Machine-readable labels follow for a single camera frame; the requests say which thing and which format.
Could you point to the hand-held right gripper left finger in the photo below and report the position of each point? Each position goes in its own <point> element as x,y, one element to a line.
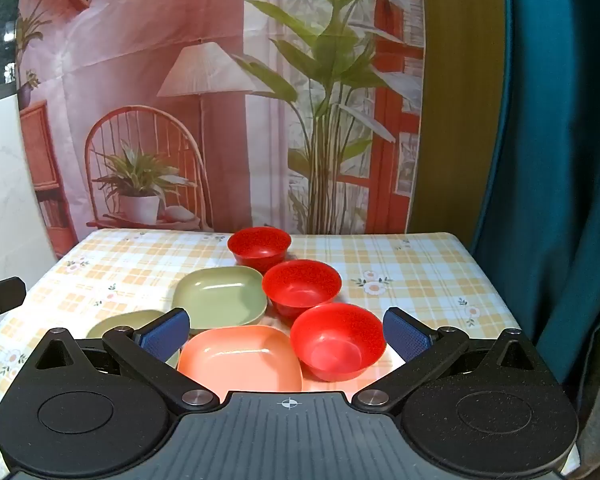
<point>164,336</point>

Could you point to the teal curtain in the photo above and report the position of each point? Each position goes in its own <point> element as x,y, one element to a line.
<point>555,160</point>

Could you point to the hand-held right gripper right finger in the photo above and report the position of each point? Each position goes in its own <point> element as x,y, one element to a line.
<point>406,336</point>

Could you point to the pink plate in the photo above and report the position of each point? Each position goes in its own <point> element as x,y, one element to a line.
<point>240,360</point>

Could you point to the yellow wooden panel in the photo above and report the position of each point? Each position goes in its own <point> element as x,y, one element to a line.
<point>455,110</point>

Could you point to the red bowl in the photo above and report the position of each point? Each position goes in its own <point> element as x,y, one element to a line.
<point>260,247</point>
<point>337,345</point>
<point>300,287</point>

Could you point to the green plate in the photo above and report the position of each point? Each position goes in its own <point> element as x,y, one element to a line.
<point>117,322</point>
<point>220,295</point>

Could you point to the printed backdrop cloth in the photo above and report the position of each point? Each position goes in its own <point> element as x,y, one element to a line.
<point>205,85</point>

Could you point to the yellow checkered floral tablecloth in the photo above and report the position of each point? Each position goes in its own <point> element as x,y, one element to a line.
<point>430,280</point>

